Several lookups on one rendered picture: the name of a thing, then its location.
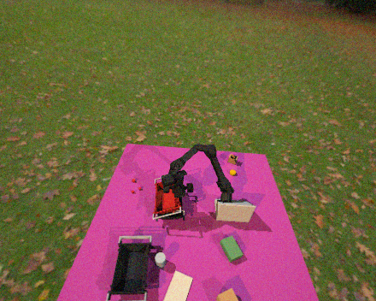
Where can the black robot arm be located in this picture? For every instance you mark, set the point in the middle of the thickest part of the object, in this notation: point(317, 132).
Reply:
point(177, 176)

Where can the small green block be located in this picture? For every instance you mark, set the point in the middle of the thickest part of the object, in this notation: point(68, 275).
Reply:
point(231, 248)

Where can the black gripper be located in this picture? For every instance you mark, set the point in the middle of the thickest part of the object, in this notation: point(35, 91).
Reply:
point(189, 187)

